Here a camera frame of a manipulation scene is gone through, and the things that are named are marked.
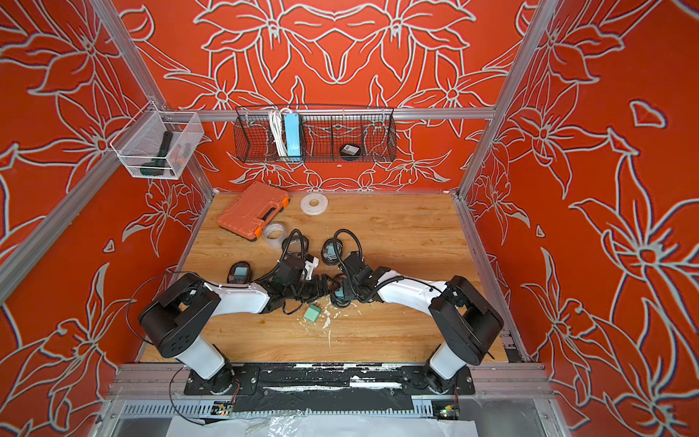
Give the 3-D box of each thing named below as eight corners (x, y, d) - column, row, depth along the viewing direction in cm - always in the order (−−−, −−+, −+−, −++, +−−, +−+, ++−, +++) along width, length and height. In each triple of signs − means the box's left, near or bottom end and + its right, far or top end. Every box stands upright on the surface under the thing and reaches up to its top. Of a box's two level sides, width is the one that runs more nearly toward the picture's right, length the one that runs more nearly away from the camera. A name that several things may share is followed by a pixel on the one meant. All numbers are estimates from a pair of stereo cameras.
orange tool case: (222, 229, 110) (216, 221, 105) (260, 189, 125) (257, 180, 120) (256, 244, 105) (251, 235, 100) (291, 201, 120) (289, 191, 115)
